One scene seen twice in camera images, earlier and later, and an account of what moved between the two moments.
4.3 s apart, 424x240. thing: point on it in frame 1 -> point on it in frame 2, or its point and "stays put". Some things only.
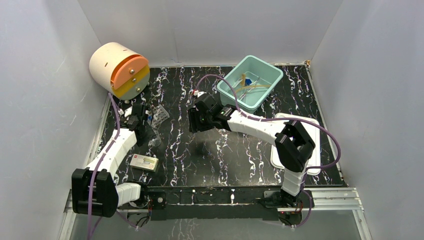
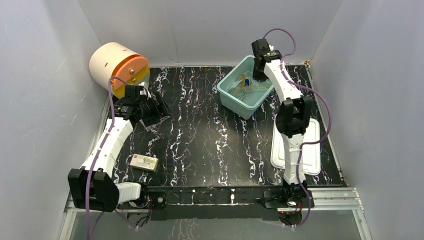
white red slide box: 144,162 stays put
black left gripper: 144,120 -> 154,108
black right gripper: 193,115 -> 257,77
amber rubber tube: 242,84 stays put
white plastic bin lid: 312,132 stays put
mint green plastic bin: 253,80 stays put
